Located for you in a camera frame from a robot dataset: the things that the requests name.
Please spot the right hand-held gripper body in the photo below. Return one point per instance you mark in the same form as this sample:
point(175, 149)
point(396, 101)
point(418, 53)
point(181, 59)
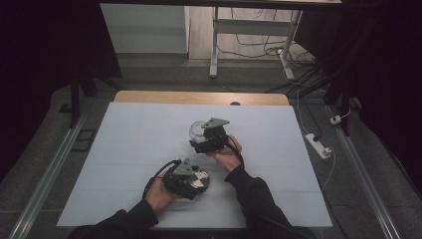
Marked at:
point(215, 134)

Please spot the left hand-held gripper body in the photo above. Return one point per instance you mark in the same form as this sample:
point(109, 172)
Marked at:
point(180, 177)

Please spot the clear glass jar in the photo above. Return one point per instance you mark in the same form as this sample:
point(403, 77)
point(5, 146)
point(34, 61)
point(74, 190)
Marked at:
point(197, 130)

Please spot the person's right hand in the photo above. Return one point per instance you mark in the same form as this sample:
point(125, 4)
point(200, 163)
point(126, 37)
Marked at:
point(228, 156)

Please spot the person's left hand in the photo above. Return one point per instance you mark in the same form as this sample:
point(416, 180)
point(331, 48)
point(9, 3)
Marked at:
point(160, 195)

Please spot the wooden table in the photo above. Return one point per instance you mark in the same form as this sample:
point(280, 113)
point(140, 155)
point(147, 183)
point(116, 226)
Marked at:
point(185, 98)

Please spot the white table mat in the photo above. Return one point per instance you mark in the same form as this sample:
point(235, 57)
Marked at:
point(132, 142)

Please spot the white power strip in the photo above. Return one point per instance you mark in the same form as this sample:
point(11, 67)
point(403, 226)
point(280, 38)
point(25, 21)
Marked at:
point(317, 145)

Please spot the black floor plate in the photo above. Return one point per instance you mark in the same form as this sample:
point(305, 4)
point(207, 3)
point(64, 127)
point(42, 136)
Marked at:
point(84, 140)

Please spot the small white adapter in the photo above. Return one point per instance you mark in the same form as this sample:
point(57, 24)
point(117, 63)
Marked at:
point(335, 119)

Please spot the black stand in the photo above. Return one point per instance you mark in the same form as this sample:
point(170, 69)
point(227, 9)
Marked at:
point(343, 89)
point(75, 96)

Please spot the dark curtain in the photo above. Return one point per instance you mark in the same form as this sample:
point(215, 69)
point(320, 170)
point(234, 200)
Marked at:
point(43, 49)
point(384, 76)

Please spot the white desk frame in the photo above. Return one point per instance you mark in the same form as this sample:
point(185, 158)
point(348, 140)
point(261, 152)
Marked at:
point(252, 27)

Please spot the metal floor rail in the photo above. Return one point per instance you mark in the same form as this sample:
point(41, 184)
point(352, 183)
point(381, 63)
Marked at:
point(46, 181)
point(363, 181)

